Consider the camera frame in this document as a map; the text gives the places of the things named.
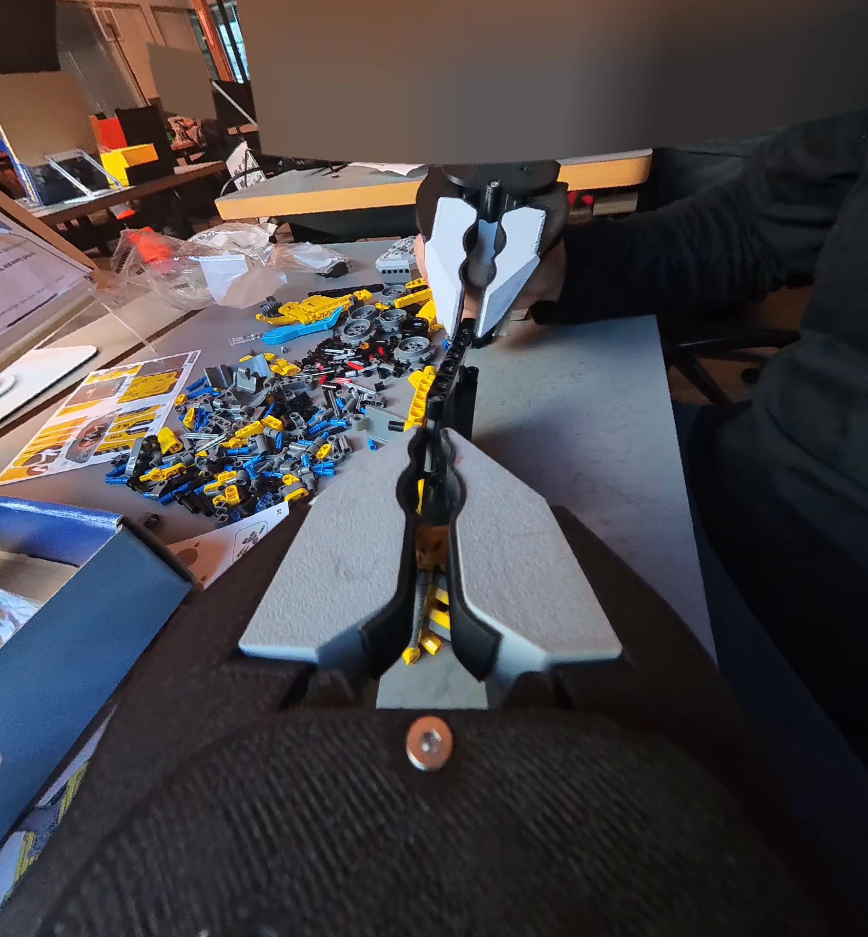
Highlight black office chair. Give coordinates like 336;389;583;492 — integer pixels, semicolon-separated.
661;329;801;405

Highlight crumpled clear plastic bags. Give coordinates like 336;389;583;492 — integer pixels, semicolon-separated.
112;220;351;308

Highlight pile of small building bricks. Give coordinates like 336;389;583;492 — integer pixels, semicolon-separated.
104;333;435;524

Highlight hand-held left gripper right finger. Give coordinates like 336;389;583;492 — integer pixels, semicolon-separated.
441;428;624;683

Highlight grey motor block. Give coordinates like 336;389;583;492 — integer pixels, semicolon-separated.
375;238;428;283

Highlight yellow brick subassembly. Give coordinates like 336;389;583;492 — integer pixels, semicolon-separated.
256;289;372;326

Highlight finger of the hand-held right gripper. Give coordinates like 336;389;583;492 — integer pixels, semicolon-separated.
474;205;550;343
427;195;483;336

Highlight blue cardboard kit box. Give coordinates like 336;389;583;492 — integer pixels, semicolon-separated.
0;492;196;883

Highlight person's right forearm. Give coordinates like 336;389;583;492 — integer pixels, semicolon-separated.
551;102;868;326

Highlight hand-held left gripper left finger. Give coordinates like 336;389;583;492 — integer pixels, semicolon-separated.
238;428;418;679

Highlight wood-edged table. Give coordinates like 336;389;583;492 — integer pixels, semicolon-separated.
214;150;655;243

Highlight yellow sticker sheet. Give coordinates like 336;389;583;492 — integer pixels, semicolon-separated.
0;350;201;488

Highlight instruction booklet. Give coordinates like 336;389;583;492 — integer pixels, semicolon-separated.
0;501;292;934

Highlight grey desk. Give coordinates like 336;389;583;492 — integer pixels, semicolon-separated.
0;242;717;711

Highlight yellow black brick model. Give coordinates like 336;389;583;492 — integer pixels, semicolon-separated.
403;318;479;663

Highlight person's right hand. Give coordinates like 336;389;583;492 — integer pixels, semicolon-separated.
513;244;570;314

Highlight yellow black storage box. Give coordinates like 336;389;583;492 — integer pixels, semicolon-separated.
101;143;176;187

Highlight person's dark clothing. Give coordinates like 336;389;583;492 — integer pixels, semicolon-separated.
668;95;868;937

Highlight acrylic sign holder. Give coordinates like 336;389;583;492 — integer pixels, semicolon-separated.
0;164;211;367

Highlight grey curved panel brick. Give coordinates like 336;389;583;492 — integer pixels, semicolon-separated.
364;406;406;446

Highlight small clear acrylic stand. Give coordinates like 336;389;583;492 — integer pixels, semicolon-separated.
13;150;124;206

